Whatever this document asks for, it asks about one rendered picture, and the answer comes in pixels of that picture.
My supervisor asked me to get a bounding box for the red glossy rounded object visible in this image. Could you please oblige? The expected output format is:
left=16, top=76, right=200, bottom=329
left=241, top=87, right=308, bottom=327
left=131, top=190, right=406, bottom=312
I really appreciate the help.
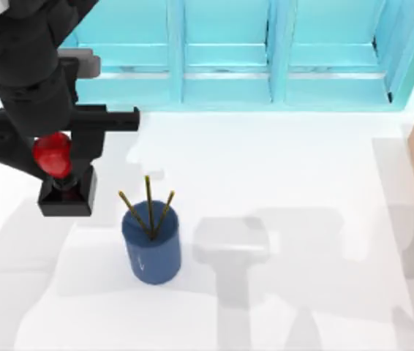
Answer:
left=31, top=132, right=82, bottom=192

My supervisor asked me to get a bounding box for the pale grey rounded box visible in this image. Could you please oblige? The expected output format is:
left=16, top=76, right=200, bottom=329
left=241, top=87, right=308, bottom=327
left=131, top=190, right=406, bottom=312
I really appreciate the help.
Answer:
left=57, top=47, right=102, bottom=80

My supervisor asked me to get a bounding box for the thin yellow-brown stick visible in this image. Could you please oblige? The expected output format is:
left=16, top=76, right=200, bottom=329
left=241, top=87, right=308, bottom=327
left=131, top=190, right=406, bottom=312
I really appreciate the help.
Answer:
left=118, top=189, right=154, bottom=239
left=144, top=175, right=156, bottom=241
left=151, top=189, right=176, bottom=238

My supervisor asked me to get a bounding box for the dark blue cylindrical cup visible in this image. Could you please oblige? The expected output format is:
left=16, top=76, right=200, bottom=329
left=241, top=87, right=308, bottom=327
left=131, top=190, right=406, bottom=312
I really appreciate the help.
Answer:
left=120, top=200, right=183, bottom=286

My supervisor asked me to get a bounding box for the light blue rack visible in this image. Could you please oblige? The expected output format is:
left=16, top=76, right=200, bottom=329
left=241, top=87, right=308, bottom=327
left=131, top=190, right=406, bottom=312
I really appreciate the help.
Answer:
left=59, top=0, right=414, bottom=113

